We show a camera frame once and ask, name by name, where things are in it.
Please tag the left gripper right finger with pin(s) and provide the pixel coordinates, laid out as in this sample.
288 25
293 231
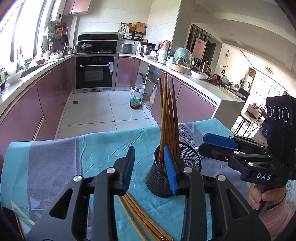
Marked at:
216 210

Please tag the blue grey tablecloth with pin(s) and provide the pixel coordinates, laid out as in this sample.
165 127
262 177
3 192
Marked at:
34 173

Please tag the pink sleeve forearm right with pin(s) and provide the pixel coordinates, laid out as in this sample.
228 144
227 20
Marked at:
277 218

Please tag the white bowl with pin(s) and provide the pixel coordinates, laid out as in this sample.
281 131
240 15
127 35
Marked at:
13 78

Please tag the pink upper cabinet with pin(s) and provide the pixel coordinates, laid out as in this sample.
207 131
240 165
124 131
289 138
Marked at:
74 7

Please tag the pink thermos kettle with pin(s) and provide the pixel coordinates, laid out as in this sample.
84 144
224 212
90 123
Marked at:
164 51

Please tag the black built-in oven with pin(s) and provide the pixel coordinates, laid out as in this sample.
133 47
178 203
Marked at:
96 61

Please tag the round bamboo steamer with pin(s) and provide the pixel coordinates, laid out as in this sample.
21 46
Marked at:
180 68

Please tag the teal mesh food cover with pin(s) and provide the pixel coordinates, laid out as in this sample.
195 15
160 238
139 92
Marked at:
183 56

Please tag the oil bottle on floor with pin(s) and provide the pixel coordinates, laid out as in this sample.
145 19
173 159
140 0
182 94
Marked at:
135 99

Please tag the smartphone with orange edge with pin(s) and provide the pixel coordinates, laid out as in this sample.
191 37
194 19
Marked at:
14 221

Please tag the right hand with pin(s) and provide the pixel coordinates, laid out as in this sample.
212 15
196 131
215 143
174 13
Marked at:
273 196

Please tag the black mesh utensil cup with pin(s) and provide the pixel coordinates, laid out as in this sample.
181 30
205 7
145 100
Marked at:
165 173

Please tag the black wall shelf rack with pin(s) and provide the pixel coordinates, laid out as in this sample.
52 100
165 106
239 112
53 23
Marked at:
133 31

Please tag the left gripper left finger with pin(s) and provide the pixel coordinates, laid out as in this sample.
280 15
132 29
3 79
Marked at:
84 209

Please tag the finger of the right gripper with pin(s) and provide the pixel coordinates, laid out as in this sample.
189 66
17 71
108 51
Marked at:
238 160
211 141

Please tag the wooden chopstick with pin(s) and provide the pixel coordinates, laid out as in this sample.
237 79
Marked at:
165 104
131 219
175 118
171 124
144 221
161 115

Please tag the white water heater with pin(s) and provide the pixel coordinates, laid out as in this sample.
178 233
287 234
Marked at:
57 11

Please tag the black camera box right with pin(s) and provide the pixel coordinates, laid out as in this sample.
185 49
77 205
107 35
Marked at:
281 128

